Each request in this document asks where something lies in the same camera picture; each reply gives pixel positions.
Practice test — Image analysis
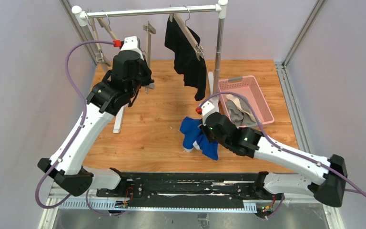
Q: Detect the beige hanger of grey underwear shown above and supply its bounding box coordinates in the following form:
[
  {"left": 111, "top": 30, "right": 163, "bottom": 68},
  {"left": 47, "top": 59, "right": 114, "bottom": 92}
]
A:
[{"left": 97, "top": 14, "right": 118, "bottom": 42}]

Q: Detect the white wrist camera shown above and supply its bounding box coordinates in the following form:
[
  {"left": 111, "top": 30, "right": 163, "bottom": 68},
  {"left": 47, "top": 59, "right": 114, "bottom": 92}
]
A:
[
  {"left": 201, "top": 100, "right": 219, "bottom": 125},
  {"left": 120, "top": 36, "right": 145, "bottom": 60}
]

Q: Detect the empty beige clip hanger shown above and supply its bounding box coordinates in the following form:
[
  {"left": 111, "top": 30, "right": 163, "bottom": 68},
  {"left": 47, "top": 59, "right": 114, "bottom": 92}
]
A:
[{"left": 86, "top": 18, "right": 105, "bottom": 63}]

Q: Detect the grey underwear beige waistband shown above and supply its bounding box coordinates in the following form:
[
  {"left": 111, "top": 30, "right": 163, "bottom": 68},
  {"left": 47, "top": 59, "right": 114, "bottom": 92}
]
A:
[{"left": 225, "top": 94, "right": 261, "bottom": 126}]

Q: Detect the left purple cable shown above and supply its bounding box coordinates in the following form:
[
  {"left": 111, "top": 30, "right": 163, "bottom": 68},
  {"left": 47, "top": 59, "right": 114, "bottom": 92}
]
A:
[{"left": 35, "top": 40, "right": 127, "bottom": 217}]

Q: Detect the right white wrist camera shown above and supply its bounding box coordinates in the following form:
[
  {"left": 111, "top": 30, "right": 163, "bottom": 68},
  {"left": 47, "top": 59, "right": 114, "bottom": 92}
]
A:
[{"left": 201, "top": 100, "right": 219, "bottom": 125}]

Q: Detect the pink plastic basket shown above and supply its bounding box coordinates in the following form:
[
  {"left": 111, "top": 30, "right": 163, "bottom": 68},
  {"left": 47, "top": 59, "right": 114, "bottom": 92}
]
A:
[{"left": 218, "top": 75, "right": 275, "bottom": 126}]

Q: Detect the purple cable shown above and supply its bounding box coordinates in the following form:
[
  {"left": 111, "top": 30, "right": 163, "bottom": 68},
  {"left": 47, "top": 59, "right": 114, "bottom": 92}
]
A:
[
  {"left": 35, "top": 40, "right": 127, "bottom": 217},
  {"left": 195, "top": 92, "right": 366, "bottom": 208}
]

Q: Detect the beige hanger of blue underwear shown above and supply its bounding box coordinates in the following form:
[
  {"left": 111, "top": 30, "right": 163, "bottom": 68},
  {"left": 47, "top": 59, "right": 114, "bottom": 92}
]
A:
[{"left": 142, "top": 21, "right": 157, "bottom": 94}]

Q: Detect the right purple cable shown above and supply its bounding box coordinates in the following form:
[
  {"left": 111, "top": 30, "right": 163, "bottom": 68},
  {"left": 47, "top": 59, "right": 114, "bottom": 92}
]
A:
[{"left": 195, "top": 92, "right": 366, "bottom": 208}]

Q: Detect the black underwear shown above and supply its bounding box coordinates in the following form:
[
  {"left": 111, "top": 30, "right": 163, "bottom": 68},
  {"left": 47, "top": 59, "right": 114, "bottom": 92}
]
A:
[{"left": 164, "top": 19, "right": 207, "bottom": 101}]

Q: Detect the blue underwear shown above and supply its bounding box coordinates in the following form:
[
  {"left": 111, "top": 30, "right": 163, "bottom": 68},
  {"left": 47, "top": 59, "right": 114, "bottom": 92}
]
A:
[{"left": 179, "top": 117, "right": 219, "bottom": 161}]

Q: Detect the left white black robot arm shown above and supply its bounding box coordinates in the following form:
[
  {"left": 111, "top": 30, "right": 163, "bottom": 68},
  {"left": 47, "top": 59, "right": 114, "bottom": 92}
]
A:
[{"left": 38, "top": 50, "right": 154, "bottom": 197}]

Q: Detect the beige hanger of black underwear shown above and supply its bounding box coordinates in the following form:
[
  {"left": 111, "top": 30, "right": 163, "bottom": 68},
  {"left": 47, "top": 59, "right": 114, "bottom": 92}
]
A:
[{"left": 169, "top": 5, "right": 204, "bottom": 60}]

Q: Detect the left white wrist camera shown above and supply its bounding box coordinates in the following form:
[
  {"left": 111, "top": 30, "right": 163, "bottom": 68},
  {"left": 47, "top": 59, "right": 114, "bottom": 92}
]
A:
[{"left": 120, "top": 36, "right": 145, "bottom": 60}]

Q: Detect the white metal clothes rack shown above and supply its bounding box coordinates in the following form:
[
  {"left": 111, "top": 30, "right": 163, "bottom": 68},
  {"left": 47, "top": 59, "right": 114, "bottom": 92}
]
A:
[{"left": 62, "top": 0, "right": 228, "bottom": 134}]

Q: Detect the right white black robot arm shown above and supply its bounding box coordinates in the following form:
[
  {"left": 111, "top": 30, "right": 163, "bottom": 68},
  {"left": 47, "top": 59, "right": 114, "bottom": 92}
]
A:
[{"left": 200, "top": 112, "right": 347, "bottom": 208}]

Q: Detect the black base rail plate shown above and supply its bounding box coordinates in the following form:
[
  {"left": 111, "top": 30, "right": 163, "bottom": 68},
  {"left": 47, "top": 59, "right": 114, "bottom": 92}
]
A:
[{"left": 88, "top": 172, "right": 283, "bottom": 213}]

